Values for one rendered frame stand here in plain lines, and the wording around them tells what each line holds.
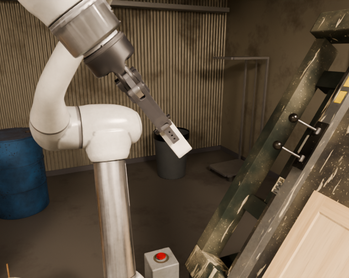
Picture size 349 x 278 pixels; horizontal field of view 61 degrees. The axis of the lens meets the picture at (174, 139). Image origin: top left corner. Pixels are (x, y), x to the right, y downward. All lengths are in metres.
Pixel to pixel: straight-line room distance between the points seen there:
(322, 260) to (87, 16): 0.98
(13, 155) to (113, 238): 2.63
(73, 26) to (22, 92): 4.07
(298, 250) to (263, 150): 0.45
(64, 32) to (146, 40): 4.29
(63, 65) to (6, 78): 3.81
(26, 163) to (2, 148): 0.28
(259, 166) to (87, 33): 1.11
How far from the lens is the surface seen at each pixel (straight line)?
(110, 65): 0.45
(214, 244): 1.47
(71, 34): 0.44
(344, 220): 1.12
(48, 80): 0.71
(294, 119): 1.21
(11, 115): 4.55
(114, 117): 0.91
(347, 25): 1.42
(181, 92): 5.00
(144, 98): 0.45
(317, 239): 1.15
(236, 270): 1.30
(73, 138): 0.90
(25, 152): 3.51
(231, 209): 1.42
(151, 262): 1.36
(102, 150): 0.90
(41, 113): 0.78
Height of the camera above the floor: 1.79
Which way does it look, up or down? 17 degrees down
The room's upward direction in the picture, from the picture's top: straight up
